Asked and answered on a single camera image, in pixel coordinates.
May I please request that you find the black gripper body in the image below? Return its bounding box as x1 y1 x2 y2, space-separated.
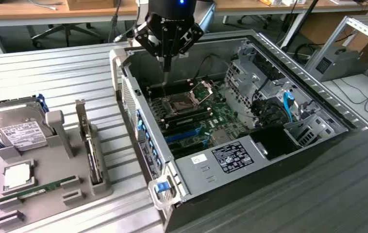
146 0 200 32

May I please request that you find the graphics card with metal bracket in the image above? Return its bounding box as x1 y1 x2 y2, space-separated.
74 99 104 188

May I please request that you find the small black chair base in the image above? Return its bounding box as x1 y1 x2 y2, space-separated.
234 14 274 31

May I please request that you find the thin socket locking lever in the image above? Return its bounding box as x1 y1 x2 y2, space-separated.
161 71 169 99

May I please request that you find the brown cardboard box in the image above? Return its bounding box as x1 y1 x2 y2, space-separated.
65 0 116 12

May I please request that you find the long wooden desk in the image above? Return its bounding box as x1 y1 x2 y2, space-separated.
214 0 368 47

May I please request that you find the metal socket cover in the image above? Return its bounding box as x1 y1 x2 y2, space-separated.
186 81 214 105

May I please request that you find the silver perforated drive cage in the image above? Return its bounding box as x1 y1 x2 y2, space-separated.
224 43 288 122

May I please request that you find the black office chair base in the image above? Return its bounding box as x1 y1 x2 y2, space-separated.
29 23 104 49

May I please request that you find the CPU socket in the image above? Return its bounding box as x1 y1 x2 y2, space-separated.
166 99 194 115

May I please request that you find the green motherboard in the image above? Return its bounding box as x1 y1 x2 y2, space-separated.
146 77 258 158

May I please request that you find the black slanted pole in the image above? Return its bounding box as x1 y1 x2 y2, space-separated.
280 0 321 49

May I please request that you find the installed black RAM stick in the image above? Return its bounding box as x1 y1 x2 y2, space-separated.
162 111 212 128

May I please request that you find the wooden desk with white legs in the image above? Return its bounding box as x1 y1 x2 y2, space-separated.
0 0 149 55

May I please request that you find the brown wooden cabinet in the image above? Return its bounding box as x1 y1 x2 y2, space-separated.
300 12 368 55

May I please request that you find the blue expansion slot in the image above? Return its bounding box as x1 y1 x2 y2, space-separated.
164 130 201 144

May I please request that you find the square chipset heatsink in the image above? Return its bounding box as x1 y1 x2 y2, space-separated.
210 130 233 144

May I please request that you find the grey computer tower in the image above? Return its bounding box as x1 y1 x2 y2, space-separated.
313 46 368 83

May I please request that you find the silver disk bay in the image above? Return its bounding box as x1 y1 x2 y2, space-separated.
282 114 337 149

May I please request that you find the silver hard disk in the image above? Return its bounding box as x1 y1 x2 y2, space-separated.
0 100 57 152

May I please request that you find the grey power supply unit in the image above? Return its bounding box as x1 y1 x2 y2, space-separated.
173 134 270 198

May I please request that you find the grey parts rack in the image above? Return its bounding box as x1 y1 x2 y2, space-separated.
0 110 114 230

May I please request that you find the green RAM stick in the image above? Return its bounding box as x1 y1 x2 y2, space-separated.
0 176 76 203

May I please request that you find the silver CPU chip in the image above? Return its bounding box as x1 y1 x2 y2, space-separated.
2 165 33 192

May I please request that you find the open grey PC case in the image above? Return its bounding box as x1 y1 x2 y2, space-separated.
109 29 358 233

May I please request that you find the grey hanging cable with plug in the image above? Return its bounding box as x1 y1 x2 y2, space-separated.
108 0 138 44

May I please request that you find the black looped wire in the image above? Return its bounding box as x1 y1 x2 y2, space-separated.
196 54 229 81

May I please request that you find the black power wire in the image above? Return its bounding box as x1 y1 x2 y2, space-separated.
250 58 280 128

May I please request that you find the coiled black cable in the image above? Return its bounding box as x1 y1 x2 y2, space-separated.
296 43 316 64

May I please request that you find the blue data wire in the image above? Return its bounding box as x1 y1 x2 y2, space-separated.
280 89 297 125

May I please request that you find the aluminium frame table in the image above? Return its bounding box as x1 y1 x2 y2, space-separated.
302 14 368 81

